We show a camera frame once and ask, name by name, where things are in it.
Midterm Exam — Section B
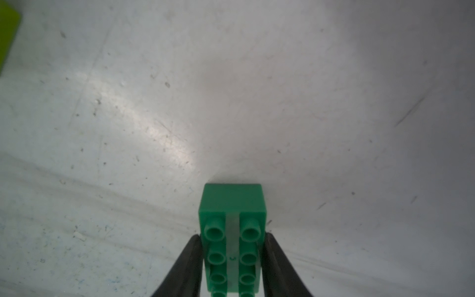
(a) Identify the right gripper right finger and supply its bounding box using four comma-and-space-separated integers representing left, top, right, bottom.
262, 233, 313, 297

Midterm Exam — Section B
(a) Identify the lime lego brick centre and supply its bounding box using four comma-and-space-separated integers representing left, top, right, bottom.
0, 0, 22, 71

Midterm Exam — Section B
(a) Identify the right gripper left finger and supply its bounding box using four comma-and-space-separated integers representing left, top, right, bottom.
151, 235, 204, 297

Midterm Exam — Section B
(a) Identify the dark green lego brick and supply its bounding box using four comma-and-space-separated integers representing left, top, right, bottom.
199, 183, 267, 297

